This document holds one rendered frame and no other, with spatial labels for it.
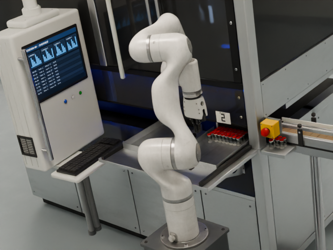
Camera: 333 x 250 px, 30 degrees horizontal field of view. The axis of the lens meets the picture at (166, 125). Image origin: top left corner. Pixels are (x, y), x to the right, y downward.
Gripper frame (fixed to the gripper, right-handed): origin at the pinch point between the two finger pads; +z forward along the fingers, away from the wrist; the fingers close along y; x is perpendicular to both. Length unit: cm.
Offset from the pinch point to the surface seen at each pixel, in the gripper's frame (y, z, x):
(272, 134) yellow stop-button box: -21.0, 12.2, -27.5
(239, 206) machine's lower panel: 4, 58, -28
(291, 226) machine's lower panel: -12, 79, -50
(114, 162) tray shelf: 47, 22, 12
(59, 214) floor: 167, 110, -28
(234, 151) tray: -5.8, 18.8, -16.8
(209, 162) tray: 2.4, 22.1, -7.5
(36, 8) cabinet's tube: 94, -52, 2
